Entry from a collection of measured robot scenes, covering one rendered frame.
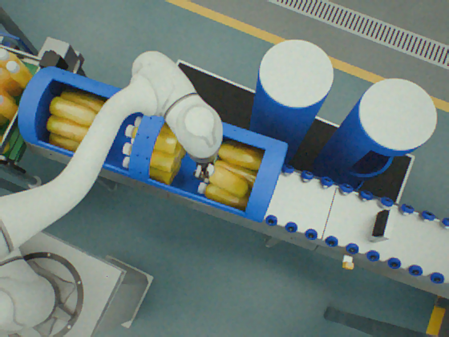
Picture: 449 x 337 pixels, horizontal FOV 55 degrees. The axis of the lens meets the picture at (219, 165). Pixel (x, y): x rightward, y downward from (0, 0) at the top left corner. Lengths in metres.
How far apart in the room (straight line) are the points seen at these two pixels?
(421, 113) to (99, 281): 1.27
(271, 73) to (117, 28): 1.61
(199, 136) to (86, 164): 0.24
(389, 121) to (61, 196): 1.22
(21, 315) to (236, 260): 1.45
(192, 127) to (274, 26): 2.14
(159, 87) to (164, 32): 2.01
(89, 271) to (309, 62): 1.09
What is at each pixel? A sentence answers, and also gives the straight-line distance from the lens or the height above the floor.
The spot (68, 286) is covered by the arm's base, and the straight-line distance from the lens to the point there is 1.52.
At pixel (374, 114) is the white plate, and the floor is 1.04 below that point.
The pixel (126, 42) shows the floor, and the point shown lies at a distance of 3.01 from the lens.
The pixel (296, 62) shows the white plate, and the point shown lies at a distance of 1.71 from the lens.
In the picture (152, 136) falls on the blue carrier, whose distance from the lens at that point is 1.38.
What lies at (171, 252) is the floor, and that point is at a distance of 2.55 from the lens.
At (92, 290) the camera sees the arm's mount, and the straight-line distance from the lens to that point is 1.51.
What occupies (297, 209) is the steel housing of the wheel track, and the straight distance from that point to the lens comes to 1.64.
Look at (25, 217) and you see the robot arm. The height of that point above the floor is 1.79.
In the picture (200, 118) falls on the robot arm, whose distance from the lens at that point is 0.94.
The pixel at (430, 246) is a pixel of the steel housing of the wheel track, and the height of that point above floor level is 0.93.
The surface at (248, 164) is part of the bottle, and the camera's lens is 1.46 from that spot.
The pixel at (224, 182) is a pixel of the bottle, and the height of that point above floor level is 1.18.
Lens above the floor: 2.52
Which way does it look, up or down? 75 degrees down
